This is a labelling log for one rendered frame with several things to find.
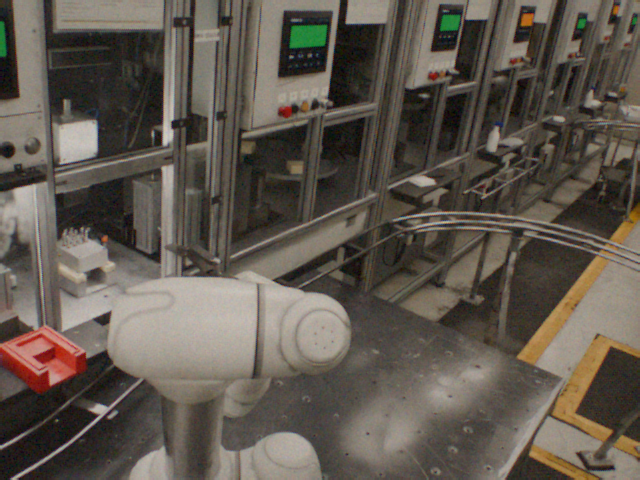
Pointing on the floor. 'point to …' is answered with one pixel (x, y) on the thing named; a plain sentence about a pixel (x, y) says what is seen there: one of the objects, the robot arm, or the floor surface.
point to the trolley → (615, 154)
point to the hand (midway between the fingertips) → (175, 264)
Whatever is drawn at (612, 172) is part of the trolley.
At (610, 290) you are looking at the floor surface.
